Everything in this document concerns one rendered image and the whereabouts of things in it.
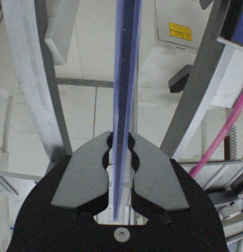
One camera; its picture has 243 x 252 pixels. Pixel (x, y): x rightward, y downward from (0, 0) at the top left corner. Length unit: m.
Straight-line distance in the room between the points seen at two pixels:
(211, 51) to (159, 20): 0.35
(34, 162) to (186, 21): 2.11
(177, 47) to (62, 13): 0.40
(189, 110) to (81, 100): 1.91
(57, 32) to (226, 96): 0.28
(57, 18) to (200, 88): 0.23
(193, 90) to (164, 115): 2.03
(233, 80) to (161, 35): 0.32
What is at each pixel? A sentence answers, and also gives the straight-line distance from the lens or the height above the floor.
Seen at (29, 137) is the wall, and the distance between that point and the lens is 2.21.
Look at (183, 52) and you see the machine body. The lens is 0.55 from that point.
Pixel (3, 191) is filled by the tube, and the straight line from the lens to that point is 0.34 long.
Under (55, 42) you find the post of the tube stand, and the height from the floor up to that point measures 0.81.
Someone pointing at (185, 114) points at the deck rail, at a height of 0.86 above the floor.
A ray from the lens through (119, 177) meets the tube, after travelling 0.18.
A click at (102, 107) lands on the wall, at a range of 2.08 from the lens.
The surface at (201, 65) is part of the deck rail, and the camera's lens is 0.27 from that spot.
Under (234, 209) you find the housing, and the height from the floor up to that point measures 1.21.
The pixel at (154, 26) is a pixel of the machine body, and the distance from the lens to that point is 0.56.
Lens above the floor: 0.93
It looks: 8 degrees down
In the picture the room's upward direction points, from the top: 178 degrees counter-clockwise
